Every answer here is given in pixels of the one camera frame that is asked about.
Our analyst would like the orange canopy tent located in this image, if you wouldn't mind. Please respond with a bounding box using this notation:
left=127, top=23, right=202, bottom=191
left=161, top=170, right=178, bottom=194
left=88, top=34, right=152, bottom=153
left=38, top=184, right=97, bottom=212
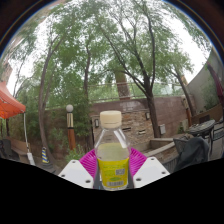
left=0, top=81, right=36, bottom=166

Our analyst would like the round dark patio table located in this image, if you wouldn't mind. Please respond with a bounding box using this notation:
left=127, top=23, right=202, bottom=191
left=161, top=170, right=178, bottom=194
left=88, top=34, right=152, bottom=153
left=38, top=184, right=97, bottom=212
left=186, top=119, right=216, bottom=137

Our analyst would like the black backpack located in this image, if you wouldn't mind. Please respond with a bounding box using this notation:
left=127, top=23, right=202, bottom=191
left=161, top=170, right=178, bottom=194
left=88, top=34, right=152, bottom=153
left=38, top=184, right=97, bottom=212
left=173, top=136, right=211, bottom=173

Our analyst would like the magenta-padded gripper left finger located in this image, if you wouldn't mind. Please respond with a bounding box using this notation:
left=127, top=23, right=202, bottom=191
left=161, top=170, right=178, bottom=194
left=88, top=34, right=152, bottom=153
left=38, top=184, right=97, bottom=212
left=57, top=148, right=101, bottom=190

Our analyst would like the blue and yellow striped cone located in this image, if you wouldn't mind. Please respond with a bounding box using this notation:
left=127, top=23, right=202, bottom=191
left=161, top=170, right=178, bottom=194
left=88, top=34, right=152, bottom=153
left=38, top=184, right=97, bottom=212
left=41, top=146, right=51, bottom=165

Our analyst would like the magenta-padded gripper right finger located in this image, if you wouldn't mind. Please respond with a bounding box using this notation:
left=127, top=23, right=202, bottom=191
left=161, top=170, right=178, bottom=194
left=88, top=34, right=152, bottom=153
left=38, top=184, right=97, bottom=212
left=128, top=147, right=171, bottom=189

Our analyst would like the clear bottle with yellow label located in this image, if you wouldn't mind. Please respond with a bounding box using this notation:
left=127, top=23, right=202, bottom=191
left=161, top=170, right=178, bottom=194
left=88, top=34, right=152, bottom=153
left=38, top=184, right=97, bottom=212
left=94, top=110, right=131, bottom=192

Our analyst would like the wooden lamp post with globe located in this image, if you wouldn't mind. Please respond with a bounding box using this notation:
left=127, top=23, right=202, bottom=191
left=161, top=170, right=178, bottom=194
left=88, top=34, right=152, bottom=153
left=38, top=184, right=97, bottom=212
left=65, top=104, right=77, bottom=151

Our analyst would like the folded maroon patio umbrella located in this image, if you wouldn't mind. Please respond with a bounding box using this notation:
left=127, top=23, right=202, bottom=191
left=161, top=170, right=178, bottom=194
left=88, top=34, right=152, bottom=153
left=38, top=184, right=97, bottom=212
left=206, top=61, right=224, bottom=108

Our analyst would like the tall dark-trunked tree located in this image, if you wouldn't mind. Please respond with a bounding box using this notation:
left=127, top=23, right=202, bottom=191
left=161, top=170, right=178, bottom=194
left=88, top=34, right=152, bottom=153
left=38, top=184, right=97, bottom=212
left=89, top=0, right=188, bottom=139

